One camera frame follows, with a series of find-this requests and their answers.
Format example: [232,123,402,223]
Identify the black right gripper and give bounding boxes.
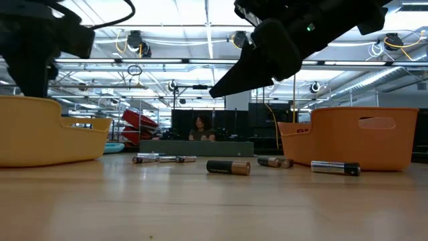
[209,0,335,98]

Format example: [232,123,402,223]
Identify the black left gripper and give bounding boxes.
[0,0,96,98]

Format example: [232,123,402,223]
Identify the black partition panel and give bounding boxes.
[247,102,295,155]
[171,109,250,141]

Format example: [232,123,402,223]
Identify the yellow plastic bin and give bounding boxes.
[0,95,113,168]

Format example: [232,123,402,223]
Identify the person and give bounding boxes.
[189,115,217,142]

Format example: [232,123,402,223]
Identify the grey-green power strip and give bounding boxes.
[139,140,255,157]

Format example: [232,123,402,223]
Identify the red tilted plastic bin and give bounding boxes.
[121,109,160,132]
[121,126,153,146]

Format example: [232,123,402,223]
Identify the orange plastic bin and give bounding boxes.
[277,106,419,171]

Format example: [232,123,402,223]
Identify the yellow hanging cable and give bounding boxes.
[263,102,280,150]

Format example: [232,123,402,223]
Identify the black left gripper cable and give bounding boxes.
[88,0,136,31]

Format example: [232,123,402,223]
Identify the silver ventilation duct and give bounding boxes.
[329,65,428,100]

